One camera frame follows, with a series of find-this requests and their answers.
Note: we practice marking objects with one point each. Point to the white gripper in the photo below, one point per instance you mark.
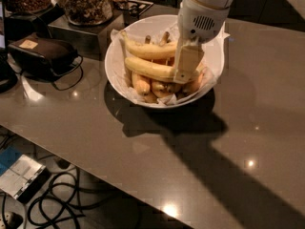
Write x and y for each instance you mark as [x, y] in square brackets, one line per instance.
[199, 21]

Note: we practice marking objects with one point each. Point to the long yellow banana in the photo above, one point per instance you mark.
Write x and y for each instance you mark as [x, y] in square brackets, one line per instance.
[161, 72]
[149, 51]

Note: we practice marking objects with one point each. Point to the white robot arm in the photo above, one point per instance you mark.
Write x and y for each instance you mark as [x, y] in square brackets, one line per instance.
[198, 22]

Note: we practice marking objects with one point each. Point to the white bowl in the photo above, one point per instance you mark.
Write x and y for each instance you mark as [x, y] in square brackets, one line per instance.
[139, 64]

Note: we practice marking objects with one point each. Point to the white paper liner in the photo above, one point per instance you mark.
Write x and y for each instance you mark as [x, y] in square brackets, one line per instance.
[120, 76]

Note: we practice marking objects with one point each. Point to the bunch of small bananas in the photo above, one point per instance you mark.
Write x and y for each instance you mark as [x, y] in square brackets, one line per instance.
[151, 90]

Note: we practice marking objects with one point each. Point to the dark metal stand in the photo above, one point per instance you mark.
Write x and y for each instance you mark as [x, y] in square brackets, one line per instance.
[91, 41]

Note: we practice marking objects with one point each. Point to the glass jar of granola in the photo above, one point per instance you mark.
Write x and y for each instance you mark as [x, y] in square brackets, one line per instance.
[87, 12]

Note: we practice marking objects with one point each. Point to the black headset case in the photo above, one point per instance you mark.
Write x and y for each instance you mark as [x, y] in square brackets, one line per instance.
[46, 59]

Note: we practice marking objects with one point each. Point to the black monitor base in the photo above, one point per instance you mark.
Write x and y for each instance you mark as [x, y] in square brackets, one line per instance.
[8, 78]

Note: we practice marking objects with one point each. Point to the silver box on floor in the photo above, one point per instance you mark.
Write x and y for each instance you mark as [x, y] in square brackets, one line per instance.
[21, 177]

